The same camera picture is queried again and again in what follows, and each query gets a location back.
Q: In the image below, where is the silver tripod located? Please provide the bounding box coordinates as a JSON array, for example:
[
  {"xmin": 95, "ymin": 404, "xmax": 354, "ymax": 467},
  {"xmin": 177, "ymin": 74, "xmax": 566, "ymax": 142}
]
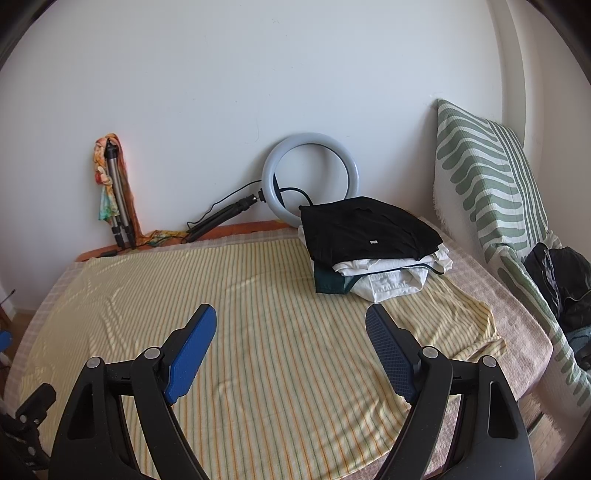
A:
[{"xmin": 102, "ymin": 141, "xmax": 139, "ymax": 250}]

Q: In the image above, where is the black ring light tripod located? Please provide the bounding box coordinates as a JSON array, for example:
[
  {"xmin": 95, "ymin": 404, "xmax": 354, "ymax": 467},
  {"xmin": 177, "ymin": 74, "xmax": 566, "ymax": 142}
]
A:
[{"xmin": 185, "ymin": 196, "xmax": 273, "ymax": 243}]

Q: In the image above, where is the black cable with switch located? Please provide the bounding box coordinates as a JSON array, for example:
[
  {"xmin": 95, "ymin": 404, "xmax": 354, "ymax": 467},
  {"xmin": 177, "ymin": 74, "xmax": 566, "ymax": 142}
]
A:
[{"xmin": 276, "ymin": 186, "xmax": 319, "ymax": 208}]

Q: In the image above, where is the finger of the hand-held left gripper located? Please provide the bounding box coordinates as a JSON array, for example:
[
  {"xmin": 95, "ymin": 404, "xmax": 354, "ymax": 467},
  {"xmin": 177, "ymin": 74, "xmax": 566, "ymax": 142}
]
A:
[{"xmin": 16, "ymin": 383, "xmax": 57, "ymax": 428}]

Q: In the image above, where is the green striped folded mattress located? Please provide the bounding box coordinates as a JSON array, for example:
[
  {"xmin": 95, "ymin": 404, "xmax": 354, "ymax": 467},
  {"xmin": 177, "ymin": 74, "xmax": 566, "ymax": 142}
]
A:
[{"xmin": 431, "ymin": 98, "xmax": 591, "ymax": 407}]

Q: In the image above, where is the orange bed sheet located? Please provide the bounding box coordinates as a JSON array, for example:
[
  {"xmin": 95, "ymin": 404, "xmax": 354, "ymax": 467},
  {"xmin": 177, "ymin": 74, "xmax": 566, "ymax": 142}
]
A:
[{"xmin": 76, "ymin": 220, "xmax": 301, "ymax": 263}]

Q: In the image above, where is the thin black cable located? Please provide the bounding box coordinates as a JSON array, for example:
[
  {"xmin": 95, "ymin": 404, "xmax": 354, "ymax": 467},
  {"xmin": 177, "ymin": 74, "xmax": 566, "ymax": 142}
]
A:
[{"xmin": 186, "ymin": 184, "xmax": 252, "ymax": 232}]

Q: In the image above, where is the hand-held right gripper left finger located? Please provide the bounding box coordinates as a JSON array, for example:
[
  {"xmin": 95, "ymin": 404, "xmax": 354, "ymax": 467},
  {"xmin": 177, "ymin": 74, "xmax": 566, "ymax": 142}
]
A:
[{"xmin": 48, "ymin": 304, "xmax": 219, "ymax": 480}]

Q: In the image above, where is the black garment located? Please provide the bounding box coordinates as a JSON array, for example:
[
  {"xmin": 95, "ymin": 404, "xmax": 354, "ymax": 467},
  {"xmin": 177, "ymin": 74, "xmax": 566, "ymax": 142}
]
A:
[{"xmin": 299, "ymin": 196, "xmax": 445, "ymax": 268}]

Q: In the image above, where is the dark green garment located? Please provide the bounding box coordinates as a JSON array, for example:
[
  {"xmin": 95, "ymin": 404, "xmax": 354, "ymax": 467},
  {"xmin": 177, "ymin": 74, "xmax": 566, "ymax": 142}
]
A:
[{"xmin": 314, "ymin": 265, "xmax": 358, "ymax": 296}]

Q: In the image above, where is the yellow striped blanket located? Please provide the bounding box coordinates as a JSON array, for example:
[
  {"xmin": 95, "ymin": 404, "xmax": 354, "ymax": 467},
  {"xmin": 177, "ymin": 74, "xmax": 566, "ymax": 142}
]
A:
[{"xmin": 4, "ymin": 235, "xmax": 506, "ymax": 480}]

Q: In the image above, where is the colourful floral cloth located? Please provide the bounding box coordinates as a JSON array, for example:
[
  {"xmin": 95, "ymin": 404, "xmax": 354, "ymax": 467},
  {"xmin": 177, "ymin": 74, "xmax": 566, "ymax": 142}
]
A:
[{"xmin": 92, "ymin": 133, "xmax": 139, "ymax": 245}]

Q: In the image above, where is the white ring light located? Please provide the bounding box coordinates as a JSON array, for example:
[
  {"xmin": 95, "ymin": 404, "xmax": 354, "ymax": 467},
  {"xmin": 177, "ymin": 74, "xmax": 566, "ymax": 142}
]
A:
[{"xmin": 262, "ymin": 134, "xmax": 358, "ymax": 229}]

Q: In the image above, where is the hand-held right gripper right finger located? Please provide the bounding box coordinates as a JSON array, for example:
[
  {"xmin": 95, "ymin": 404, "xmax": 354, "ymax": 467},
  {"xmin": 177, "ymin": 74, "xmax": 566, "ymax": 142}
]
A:
[{"xmin": 365, "ymin": 303, "xmax": 537, "ymax": 480}]

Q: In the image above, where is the blue grey cloth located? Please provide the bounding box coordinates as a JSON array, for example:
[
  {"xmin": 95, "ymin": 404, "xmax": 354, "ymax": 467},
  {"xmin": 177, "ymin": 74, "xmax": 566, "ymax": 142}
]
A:
[{"xmin": 566, "ymin": 327, "xmax": 591, "ymax": 370}]

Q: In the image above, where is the black bag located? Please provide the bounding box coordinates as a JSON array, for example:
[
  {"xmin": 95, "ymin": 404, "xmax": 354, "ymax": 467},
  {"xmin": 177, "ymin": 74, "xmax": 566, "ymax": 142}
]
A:
[{"xmin": 524, "ymin": 242, "xmax": 591, "ymax": 333}]

